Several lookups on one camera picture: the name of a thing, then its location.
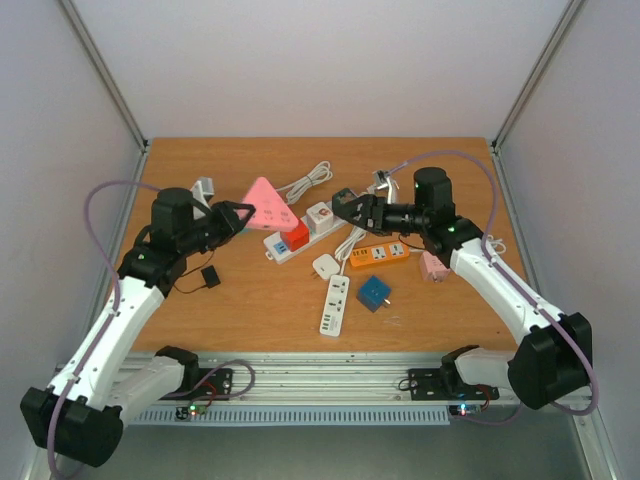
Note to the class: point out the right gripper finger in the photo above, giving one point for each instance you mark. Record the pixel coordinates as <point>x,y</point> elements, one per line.
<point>362,219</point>
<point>360,203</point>

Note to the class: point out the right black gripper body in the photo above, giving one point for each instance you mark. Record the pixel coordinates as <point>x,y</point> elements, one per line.
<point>373,215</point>

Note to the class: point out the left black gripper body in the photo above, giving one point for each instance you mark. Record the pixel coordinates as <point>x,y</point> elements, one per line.
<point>210,237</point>

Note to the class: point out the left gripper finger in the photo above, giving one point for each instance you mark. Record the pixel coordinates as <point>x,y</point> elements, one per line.
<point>235,226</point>
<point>241,210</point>

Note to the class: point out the pink triangular power strip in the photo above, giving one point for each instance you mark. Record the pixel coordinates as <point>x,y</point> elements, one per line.
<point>271,212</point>

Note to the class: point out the white cube adapter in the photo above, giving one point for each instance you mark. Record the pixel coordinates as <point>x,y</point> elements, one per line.
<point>320,218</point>

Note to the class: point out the long white multicolour power strip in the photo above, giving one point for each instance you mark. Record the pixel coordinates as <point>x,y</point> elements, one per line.
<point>278,252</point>

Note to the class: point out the red cube adapter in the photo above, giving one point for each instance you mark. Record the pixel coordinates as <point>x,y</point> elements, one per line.
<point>296,238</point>

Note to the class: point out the blue cube adapter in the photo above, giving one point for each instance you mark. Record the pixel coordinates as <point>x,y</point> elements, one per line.
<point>373,294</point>

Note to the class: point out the dark green cube adapter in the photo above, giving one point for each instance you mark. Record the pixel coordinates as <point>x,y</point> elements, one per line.
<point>342,197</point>

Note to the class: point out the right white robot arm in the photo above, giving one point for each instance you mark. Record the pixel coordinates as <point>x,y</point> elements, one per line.
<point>554,350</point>

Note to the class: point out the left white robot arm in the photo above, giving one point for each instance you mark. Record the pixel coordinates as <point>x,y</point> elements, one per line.
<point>82,412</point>

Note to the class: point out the orange power strip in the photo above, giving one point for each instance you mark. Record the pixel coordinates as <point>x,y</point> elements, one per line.
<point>376,255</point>

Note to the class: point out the small black charger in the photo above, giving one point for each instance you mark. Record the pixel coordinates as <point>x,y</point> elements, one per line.
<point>210,277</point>

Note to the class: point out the small white flat adapter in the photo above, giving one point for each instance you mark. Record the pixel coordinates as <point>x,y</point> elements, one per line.
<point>325,266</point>

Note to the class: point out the pink cube adapter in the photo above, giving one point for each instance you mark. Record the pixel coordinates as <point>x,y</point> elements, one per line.
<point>432,269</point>

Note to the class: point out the white power strip with USB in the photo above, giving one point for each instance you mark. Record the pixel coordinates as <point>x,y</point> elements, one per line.
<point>334,306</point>

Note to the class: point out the left small circuit board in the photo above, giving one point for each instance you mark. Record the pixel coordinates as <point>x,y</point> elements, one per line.
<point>190,412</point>

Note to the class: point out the small circuit board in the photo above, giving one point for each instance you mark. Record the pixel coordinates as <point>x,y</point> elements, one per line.
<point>190,412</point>
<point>465,410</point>

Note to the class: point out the right small circuit board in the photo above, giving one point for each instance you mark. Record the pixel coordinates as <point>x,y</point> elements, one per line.
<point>465,410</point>

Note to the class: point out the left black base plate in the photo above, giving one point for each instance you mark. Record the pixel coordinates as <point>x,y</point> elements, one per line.
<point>219,383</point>

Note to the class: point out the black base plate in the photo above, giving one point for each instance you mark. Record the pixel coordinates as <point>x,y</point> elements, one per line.
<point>431,384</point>
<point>219,383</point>

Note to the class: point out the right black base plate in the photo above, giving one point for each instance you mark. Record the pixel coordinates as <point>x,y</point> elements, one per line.
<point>431,384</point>

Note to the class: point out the grey slotted cable duct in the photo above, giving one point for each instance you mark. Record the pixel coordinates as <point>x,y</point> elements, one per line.
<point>285,416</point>

